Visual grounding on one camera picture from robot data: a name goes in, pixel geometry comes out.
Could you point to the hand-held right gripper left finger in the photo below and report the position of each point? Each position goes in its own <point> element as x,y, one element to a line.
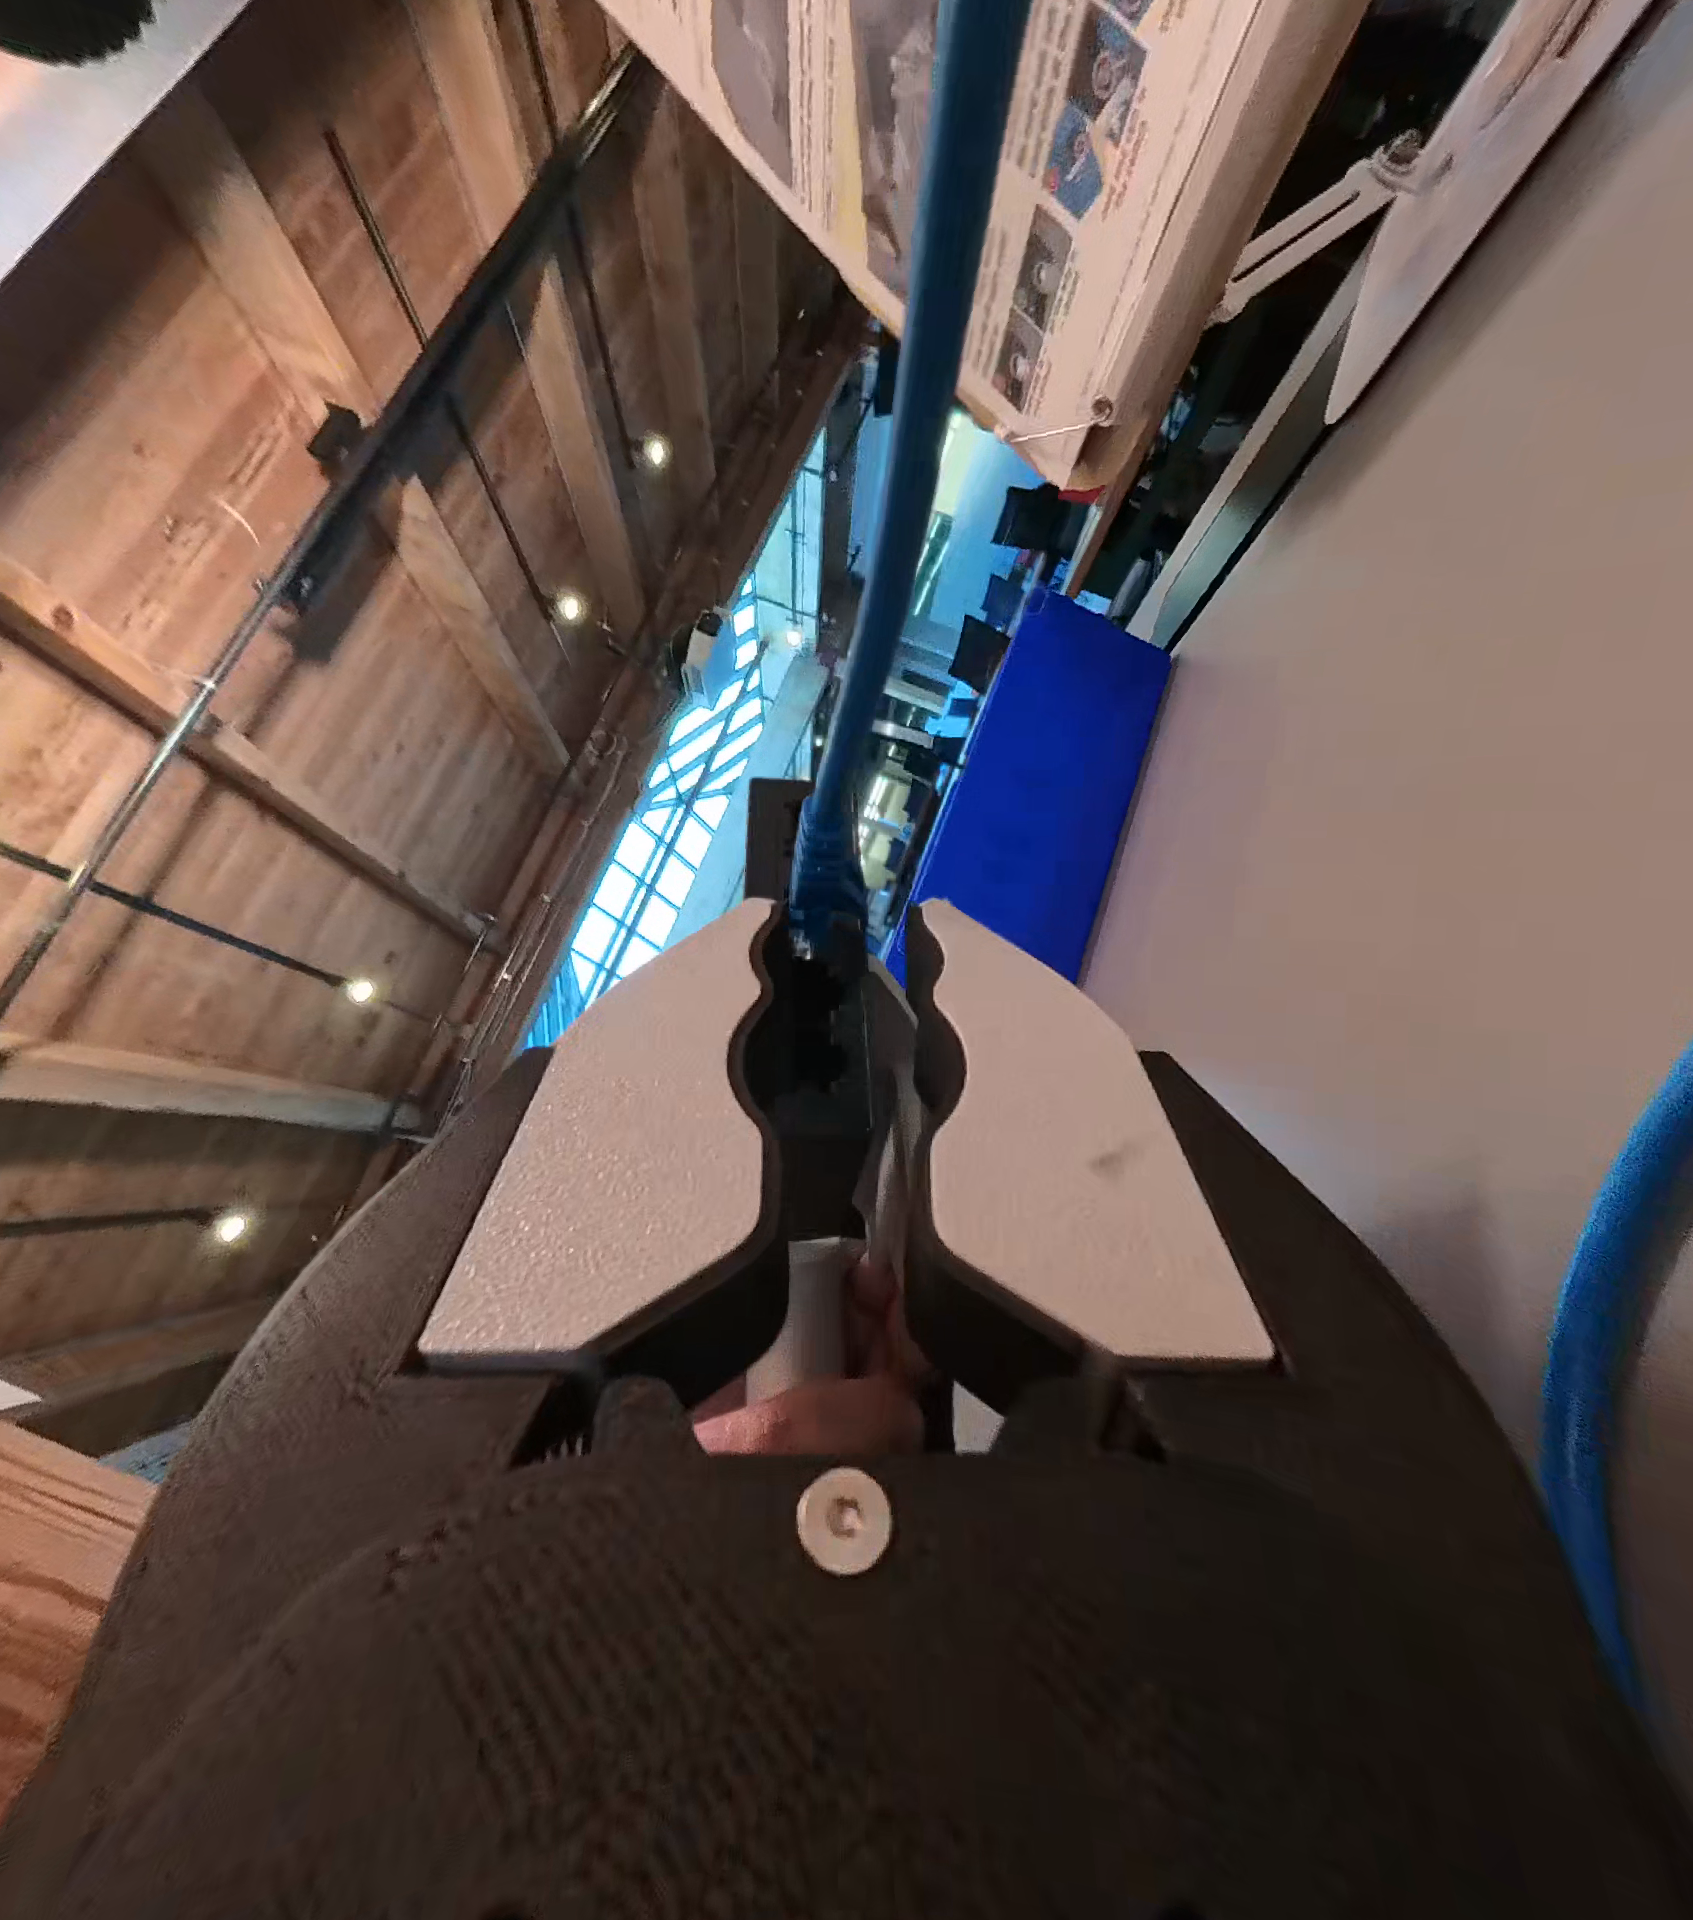
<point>607,1171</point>

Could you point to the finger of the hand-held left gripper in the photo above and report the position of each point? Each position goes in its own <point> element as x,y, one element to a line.
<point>809,1320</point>
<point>891,1171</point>

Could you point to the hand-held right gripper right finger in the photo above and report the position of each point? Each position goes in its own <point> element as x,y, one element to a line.
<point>1086,1200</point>

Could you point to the black ethernet switch box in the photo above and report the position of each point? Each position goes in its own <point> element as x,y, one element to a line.
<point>816,1171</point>

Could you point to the blue plastic bin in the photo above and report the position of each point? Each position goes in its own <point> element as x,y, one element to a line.
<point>1041,781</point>

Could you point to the person's left hand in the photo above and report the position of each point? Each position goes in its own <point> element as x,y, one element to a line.
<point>830,1423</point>

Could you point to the printed instruction sheets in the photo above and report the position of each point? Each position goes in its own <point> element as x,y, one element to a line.
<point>1161,180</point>

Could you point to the instruction sheet on stand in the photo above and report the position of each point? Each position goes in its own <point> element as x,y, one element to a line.
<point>1476,195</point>

